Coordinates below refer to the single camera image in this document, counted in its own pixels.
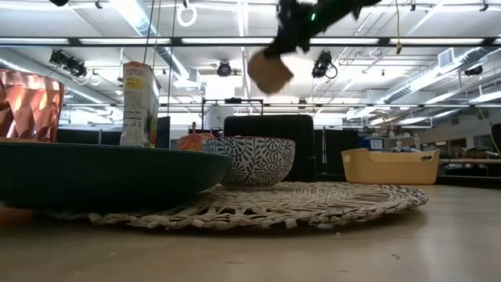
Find black chair back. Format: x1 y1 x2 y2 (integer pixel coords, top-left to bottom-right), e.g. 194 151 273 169
223 114 315 183

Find round woven straw placemat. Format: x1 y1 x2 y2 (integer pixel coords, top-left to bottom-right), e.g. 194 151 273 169
87 180 429 231

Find green yellow cereal box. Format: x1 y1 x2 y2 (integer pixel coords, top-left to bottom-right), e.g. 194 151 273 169
119 60 162 150

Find dark green plate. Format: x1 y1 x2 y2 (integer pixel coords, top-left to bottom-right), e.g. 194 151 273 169
0 141 234 212

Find black partition panels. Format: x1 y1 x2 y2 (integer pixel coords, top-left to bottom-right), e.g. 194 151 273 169
56 128 123 147

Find black computer monitor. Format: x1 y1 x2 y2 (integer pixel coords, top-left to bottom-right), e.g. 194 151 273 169
156 116 171 150

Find copper faceted cup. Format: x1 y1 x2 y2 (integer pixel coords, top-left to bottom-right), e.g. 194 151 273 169
0 68 67 143

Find yellow hanging cable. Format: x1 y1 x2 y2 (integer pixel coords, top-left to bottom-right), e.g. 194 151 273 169
394 0 404 56

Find brown cardboard piece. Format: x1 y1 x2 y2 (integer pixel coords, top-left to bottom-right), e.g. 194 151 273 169
247 48 295 96

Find white hanging ring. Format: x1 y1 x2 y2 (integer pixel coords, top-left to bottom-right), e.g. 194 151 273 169
176 0 198 28

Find wooden background desk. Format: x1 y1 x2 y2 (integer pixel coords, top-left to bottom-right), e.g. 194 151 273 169
438 157 501 165

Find silver ceiling duct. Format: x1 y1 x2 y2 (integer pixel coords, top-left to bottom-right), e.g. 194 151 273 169
111 0 205 90

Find round black ceiling camera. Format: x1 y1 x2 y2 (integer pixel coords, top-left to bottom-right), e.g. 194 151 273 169
216 60 233 78

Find white looped ceiling cable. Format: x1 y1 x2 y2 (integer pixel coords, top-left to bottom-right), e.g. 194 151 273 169
71 69 103 87

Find white bowl with black pattern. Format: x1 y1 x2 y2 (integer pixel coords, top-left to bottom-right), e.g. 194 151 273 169
200 136 297 192

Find red yellow apple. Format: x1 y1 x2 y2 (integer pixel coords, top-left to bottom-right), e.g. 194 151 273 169
175 121 216 153

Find yellow plastic bin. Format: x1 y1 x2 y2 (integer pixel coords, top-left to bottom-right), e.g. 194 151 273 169
341 148 442 186

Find thin black hanging cable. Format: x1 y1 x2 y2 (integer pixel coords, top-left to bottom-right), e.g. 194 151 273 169
167 0 177 149
142 0 155 64

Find black ceiling camera with cable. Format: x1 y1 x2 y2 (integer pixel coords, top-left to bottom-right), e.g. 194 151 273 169
311 49 339 80

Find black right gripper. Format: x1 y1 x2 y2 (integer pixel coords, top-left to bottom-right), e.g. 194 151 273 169
262 0 333 60

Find white cylindrical tank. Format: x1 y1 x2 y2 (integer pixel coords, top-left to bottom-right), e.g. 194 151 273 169
204 106 235 132

